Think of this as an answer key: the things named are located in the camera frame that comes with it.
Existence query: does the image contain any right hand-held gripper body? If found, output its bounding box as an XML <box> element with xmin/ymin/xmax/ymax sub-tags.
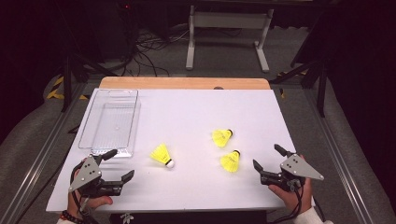
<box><xmin>260</xmin><ymin>153</ymin><xmax>325</xmax><ymax>192</ymax></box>

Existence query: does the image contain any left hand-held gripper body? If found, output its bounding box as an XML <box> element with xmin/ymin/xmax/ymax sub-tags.
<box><xmin>68</xmin><ymin>154</ymin><xmax>124</xmax><ymax>199</ymax></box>

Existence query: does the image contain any yellow plastic shuttlecock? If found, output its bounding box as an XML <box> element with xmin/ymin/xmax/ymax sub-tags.
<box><xmin>211</xmin><ymin>128</ymin><xmax>234</xmax><ymax>148</ymax></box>
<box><xmin>219</xmin><ymin>149</ymin><xmax>242</xmax><ymax>174</ymax></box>
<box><xmin>149</xmin><ymin>143</ymin><xmax>176</xmax><ymax>169</ymax></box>

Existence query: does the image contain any clear plastic tray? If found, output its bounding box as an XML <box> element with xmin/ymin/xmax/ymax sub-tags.
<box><xmin>78</xmin><ymin>89</ymin><xmax>142</xmax><ymax>159</ymax></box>

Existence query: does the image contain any person's left hand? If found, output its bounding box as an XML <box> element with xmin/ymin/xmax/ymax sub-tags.
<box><xmin>66</xmin><ymin>189</ymin><xmax>114</xmax><ymax>219</ymax></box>

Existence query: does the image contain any person's right hand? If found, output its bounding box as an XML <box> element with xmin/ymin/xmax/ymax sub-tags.
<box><xmin>268</xmin><ymin>177</ymin><xmax>314</xmax><ymax>216</ymax></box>

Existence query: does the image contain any black tripod stand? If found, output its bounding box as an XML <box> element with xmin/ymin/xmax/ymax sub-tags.
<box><xmin>269</xmin><ymin>46</ymin><xmax>332</xmax><ymax>119</ymax></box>
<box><xmin>60</xmin><ymin>50</ymin><xmax>120</xmax><ymax>114</ymax></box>

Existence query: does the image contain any dark cloth with white print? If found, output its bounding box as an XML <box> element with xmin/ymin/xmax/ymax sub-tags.
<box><xmin>108</xmin><ymin>210</ymin><xmax>269</xmax><ymax>224</ymax></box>

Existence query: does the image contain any dark equipment with red light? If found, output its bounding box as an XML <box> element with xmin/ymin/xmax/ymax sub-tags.
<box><xmin>115</xmin><ymin>0</ymin><xmax>172</xmax><ymax>43</ymax></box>

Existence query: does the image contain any white metal stand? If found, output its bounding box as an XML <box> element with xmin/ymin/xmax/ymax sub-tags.
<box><xmin>185</xmin><ymin>5</ymin><xmax>276</xmax><ymax>74</ymax></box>

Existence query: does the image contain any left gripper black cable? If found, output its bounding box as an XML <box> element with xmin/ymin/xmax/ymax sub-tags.
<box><xmin>70</xmin><ymin>164</ymin><xmax>101</xmax><ymax>224</ymax></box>

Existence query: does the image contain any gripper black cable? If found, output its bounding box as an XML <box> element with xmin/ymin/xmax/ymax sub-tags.
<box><xmin>70</xmin><ymin>164</ymin><xmax>101</xmax><ymax>224</ymax></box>
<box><xmin>270</xmin><ymin>183</ymin><xmax>327</xmax><ymax>224</ymax></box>

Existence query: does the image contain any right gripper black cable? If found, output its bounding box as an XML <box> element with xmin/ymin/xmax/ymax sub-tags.
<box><xmin>270</xmin><ymin>183</ymin><xmax>327</xmax><ymax>224</ymax></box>

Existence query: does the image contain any aluminium floor rail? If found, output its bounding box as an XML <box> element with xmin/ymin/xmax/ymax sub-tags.
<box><xmin>303</xmin><ymin>88</ymin><xmax>375</xmax><ymax>224</ymax></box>
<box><xmin>0</xmin><ymin>83</ymin><xmax>92</xmax><ymax>224</ymax></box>

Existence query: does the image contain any dark beaded bracelet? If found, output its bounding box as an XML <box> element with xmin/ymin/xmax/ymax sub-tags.
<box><xmin>60</xmin><ymin>209</ymin><xmax>86</xmax><ymax>224</ymax></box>

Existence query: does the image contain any tangle of black floor cables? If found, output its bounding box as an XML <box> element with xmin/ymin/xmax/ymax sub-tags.
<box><xmin>106</xmin><ymin>26</ymin><xmax>191</xmax><ymax>77</ymax></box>

